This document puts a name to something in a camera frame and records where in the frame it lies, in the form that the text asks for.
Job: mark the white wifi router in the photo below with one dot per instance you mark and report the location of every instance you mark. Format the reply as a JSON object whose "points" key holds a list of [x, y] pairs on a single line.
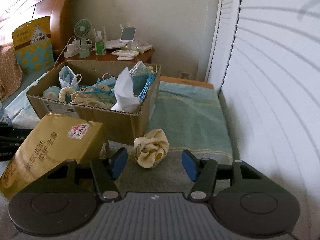
{"points": [[109, 44]]}

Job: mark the white wall socket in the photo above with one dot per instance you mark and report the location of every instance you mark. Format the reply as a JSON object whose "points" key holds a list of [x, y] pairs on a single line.
{"points": [[184, 75]]}

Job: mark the blue face mask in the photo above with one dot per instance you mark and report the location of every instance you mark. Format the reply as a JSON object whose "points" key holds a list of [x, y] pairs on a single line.
{"points": [[107, 82], [68, 78]]}

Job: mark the brown floral fabric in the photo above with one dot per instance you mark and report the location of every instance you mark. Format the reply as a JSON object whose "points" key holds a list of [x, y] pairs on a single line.
{"points": [[10, 72]]}

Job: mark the green small bottle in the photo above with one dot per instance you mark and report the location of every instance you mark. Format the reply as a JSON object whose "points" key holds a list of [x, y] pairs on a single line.
{"points": [[100, 47]]}

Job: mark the cream braided hair scrunchie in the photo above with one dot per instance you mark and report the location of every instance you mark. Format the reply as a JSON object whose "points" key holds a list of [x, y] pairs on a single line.
{"points": [[65, 94]]}

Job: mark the blue patterned tassel sachet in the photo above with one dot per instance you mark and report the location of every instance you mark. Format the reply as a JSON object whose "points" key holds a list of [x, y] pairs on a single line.
{"points": [[142, 76]]}

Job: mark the small green desk fan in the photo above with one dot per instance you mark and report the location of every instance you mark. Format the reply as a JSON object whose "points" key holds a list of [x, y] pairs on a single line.
{"points": [[82, 29]]}

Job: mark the blue round plush toy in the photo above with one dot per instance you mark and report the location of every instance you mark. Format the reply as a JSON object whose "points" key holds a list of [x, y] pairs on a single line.
{"points": [[52, 93]]}

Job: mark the brown cardboard box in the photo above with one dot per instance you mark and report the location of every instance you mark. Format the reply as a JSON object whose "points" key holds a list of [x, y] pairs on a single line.
{"points": [[121, 127]]}

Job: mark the yellow blue snack bag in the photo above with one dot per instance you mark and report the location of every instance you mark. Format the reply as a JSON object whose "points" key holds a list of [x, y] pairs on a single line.
{"points": [[33, 45]]}

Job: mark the clear jar white lid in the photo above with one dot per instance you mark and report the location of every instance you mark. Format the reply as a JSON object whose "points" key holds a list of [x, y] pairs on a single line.
{"points": [[4, 118]]}

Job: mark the wooden bed headboard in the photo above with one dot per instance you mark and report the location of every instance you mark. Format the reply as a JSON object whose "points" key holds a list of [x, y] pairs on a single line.
{"points": [[15, 13]]}

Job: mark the white cloth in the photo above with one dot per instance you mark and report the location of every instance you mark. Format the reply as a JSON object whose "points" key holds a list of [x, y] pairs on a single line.
{"points": [[123, 90]]}

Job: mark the beige fabric rose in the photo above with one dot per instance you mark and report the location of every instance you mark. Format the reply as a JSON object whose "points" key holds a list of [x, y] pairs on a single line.
{"points": [[150, 149]]}

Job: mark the phone on white stand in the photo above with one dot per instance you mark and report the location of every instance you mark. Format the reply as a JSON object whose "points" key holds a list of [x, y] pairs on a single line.
{"points": [[127, 37]]}

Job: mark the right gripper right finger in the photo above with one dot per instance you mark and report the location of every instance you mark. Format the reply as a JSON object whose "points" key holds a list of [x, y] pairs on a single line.
{"points": [[202, 172]]}

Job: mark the wooden nightstand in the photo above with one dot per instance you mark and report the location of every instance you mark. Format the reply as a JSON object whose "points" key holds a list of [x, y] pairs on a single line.
{"points": [[145, 57]]}

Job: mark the gold tissue paper pack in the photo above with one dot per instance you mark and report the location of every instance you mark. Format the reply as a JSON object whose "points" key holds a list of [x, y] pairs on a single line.
{"points": [[55, 139]]}

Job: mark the white power strip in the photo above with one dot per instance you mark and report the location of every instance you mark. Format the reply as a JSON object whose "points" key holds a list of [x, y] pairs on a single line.
{"points": [[72, 49]]}

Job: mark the white louvered closet door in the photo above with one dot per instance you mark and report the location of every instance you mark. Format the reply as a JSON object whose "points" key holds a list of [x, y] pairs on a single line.
{"points": [[264, 65]]}

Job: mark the pale green cup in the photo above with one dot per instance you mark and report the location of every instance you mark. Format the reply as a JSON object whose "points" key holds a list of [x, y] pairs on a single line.
{"points": [[84, 51]]}

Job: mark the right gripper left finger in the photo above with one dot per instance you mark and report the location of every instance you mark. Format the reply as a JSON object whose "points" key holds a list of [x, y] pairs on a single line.
{"points": [[106, 171]]}

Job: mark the white remote control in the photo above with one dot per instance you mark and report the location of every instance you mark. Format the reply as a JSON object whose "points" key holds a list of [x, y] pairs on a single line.
{"points": [[125, 53]]}

